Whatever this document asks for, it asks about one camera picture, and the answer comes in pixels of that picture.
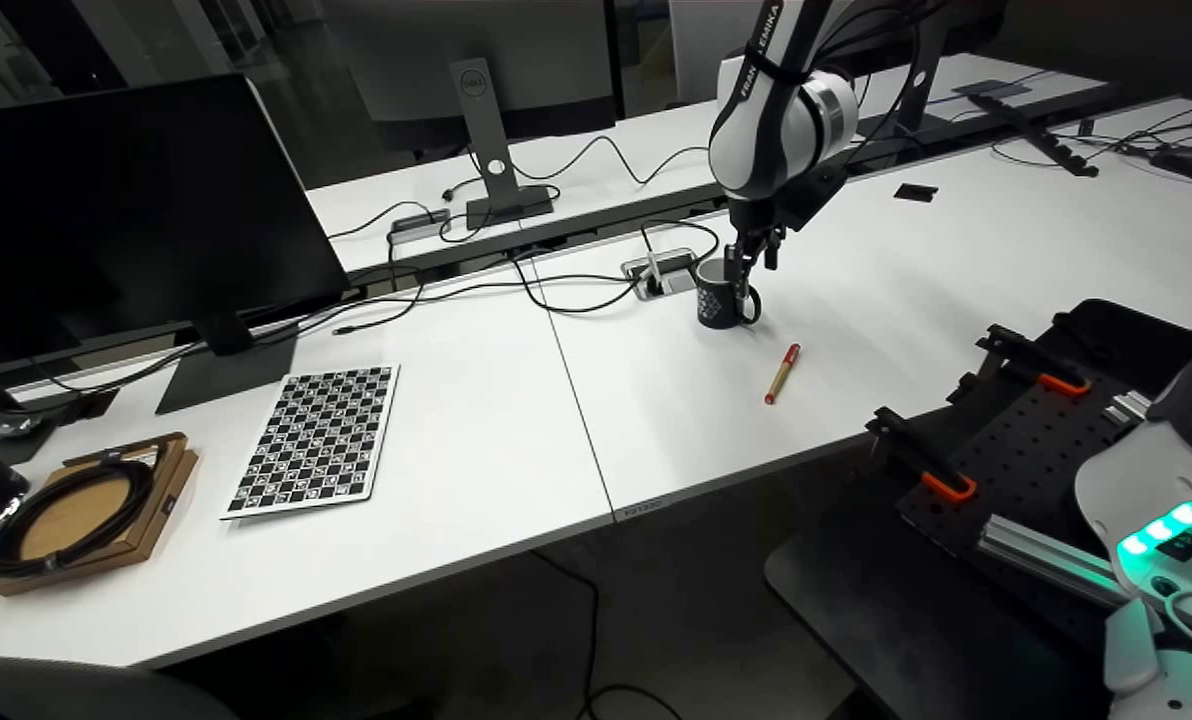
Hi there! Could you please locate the black and white checkerboard sheet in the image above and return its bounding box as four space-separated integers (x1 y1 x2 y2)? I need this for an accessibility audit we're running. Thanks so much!
219 361 399 522

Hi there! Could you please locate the black flat monitor base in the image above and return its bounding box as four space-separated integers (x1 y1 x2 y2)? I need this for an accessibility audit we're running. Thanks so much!
151 310 304 414

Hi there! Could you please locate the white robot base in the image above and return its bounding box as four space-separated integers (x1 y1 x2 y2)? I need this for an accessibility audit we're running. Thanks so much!
1073 317 1192 720

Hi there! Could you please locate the silver monitor stand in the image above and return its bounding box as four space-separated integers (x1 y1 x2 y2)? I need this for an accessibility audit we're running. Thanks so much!
445 50 556 233

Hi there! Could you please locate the aluminium rail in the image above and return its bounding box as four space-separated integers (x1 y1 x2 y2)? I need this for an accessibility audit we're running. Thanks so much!
970 513 1131 613

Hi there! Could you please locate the large black monitor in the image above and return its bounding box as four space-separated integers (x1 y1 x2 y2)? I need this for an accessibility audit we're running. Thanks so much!
0 72 351 384

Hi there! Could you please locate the dark desk socket box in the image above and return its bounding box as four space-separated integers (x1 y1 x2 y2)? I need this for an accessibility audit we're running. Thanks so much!
384 204 456 255

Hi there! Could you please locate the black mug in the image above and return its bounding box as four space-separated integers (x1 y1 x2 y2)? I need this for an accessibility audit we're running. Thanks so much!
693 255 768 330

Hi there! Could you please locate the grey desk power outlet box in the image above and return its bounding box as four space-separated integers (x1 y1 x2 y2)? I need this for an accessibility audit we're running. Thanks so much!
618 242 701 301

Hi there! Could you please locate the black monitor cable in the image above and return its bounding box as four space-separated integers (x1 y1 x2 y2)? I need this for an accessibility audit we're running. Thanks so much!
509 128 717 192

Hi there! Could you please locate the black power strip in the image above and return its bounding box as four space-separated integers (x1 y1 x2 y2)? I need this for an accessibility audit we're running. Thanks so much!
1015 121 1104 174

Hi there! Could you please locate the tan marker with red cap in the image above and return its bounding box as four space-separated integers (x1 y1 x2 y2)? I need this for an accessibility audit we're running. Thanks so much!
760 341 809 409

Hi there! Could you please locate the black looped power cable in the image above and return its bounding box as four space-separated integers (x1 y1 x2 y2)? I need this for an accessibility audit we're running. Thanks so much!
509 214 729 325

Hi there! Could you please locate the black computer monitor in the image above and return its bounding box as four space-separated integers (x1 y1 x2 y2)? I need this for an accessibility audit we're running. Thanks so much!
312 0 629 145

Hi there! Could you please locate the black adapter with cable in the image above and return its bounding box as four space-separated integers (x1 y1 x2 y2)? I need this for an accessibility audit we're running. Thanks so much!
1142 138 1192 178

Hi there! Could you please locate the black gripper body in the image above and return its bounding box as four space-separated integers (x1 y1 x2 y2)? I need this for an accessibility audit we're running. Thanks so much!
729 161 852 265

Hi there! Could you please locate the orange and black clamp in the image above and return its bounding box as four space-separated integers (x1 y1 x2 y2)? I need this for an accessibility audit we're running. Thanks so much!
976 319 1097 403
862 403 982 513

